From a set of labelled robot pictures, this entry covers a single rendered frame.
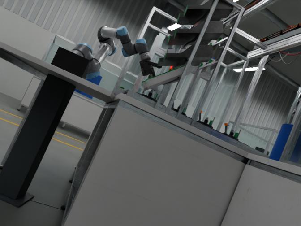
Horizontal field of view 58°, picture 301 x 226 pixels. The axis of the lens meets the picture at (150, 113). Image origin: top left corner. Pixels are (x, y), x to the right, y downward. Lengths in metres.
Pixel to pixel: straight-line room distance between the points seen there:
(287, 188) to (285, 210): 0.09
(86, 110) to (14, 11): 4.58
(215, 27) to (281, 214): 1.08
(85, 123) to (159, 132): 5.78
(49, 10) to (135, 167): 9.22
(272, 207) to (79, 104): 6.11
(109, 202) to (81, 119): 5.74
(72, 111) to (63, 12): 4.33
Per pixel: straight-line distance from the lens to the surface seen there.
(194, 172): 1.42
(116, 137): 1.30
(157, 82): 1.60
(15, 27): 10.18
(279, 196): 1.27
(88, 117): 7.04
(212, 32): 1.74
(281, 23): 8.62
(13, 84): 10.01
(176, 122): 1.35
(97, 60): 2.16
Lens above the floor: 0.74
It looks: 4 degrees up
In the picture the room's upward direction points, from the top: 24 degrees clockwise
